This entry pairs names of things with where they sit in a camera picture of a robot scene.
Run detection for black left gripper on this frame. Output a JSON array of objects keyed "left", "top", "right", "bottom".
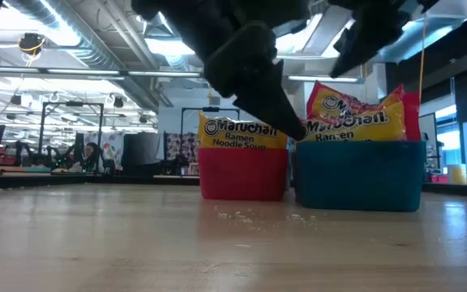
[{"left": 131, "top": 0, "right": 311, "bottom": 141}]

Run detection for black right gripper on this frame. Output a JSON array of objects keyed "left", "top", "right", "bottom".
[{"left": 328, "top": 0, "right": 441, "bottom": 79}]

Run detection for yellow chicken ramen noodle pack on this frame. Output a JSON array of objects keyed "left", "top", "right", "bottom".
[{"left": 198, "top": 112, "right": 289, "bottom": 150}]

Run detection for red beef ramen noodle pack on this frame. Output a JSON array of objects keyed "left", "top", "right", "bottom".
[
  {"left": 401, "top": 89, "right": 422, "bottom": 142},
  {"left": 306, "top": 79, "right": 405, "bottom": 121},
  {"left": 302, "top": 100, "right": 408, "bottom": 143}
]

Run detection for red plastic bin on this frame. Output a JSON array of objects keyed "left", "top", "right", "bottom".
[{"left": 198, "top": 147, "right": 290, "bottom": 202}]

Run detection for teal plastic bin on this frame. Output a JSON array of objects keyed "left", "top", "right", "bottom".
[{"left": 293, "top": 140, "right": 427, "bottom": 213}]

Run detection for short ceiling light bar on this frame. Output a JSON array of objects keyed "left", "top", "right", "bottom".
[{"left": 288, "top": 75, "right": 360, "bottom": 84}]

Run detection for dark patterned curtain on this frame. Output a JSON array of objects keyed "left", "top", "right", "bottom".
[{"left": 164, "top": 132, "right": 200, "bottom": 163}]

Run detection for dark partition panel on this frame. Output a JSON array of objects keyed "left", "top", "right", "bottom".
[{"left": 122, "top": 131, "right": 165, "bottom": 176}]

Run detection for noodle crumbs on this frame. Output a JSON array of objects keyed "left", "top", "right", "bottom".
[{"left": 212, "top": 204, "right": 322, "bottom": 232}]

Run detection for white printed curtain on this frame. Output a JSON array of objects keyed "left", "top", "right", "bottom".
[{"left": 100, "top": 131, "right": 126, "bottom": 163}]

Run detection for pale yellow roll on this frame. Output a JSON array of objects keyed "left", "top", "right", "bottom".
[{"left": 447, "top": 163, "right": 467, "bottom": 186}]

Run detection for long ceiling light bar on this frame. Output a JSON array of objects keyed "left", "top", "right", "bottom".
[{"left": 0, "top": 66, "right": 204, "bottom": 79}]

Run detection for person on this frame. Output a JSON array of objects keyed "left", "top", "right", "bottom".
[{"left": 82, "top": 141, "right": 101, "bottom": 172}]

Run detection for black background robot arms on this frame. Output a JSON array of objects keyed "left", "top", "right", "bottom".
[{"left": 12, "top": 140, "right": 84, "bottom": 174}]

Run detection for hanging yellow cable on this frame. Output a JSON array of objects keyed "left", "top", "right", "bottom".
[{"left": 418, "top": 14, "right": 427, "bottom": 94}]

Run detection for silver ventilation duct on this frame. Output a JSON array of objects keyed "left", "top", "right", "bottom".
[
  {"left": 135, "top": 0, "right": 202, "bottom": 72},
  {"left": 4, "top": 0, "right": 165, "bottom": 113}
]

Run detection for tall black gantry frame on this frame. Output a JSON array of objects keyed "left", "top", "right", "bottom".
[{"left": 37, "top": 101, "right": 105, "bottom": 157}]

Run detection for black table frame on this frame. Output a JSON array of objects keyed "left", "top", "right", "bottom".
[{"left": 0, "top": 172, "right": 467, "bottom": 200}]

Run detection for yellow ceiling cable reel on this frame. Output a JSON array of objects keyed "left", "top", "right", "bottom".
[{"left": 17, "top": 32, "right": 47, "bottom": 57}]

